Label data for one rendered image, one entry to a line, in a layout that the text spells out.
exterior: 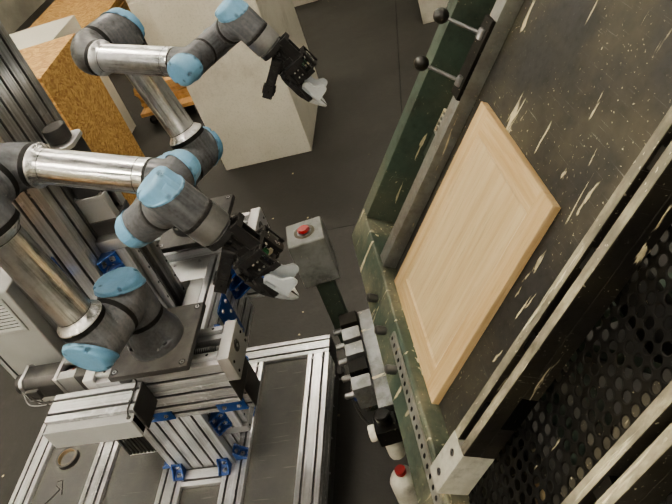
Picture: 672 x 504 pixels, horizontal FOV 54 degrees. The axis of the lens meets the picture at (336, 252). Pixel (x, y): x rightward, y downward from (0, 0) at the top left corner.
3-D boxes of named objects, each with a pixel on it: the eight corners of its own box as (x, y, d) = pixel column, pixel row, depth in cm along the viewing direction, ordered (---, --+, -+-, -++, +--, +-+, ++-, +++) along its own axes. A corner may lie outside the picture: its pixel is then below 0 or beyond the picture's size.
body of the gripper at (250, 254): (283, 268, 120) (232, 230, 114) (252, 291, 124) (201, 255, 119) (287, 241, 126) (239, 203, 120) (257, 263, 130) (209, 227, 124)
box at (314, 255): (302, 266, 226) (284, 226, 214) (335, 255, 225) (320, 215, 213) (305, 289, 216) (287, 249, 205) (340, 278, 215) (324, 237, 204)
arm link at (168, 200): (142, 175, 118) (168, 154, 113) (191, 211, 123) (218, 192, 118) (125, 206, 113) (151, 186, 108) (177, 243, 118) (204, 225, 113)
